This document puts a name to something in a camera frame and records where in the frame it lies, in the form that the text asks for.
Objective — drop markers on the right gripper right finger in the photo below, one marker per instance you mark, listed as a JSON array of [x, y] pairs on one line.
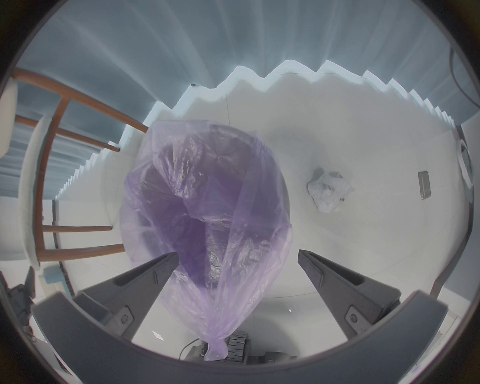
[[352, 296]]

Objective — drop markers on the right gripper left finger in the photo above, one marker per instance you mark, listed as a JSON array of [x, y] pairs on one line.
[[127, 295]]

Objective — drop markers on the white plastic wrapper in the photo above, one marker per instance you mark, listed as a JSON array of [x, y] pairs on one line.
[[328, 191]]

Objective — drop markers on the purple plastic bag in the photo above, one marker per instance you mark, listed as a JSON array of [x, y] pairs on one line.
[[210, 180]]

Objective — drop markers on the white trash bin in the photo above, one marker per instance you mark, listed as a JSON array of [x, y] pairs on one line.
[[285, 202]]

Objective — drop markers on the white cushioned wooden chair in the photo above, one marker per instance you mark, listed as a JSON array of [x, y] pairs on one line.
[[37, 187]]

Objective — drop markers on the white rimmed grey tub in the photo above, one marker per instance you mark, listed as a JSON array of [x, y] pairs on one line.
[[463, 165]]

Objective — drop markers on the blue-green curtain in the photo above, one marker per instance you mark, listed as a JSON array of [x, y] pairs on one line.
[[243, 37]]

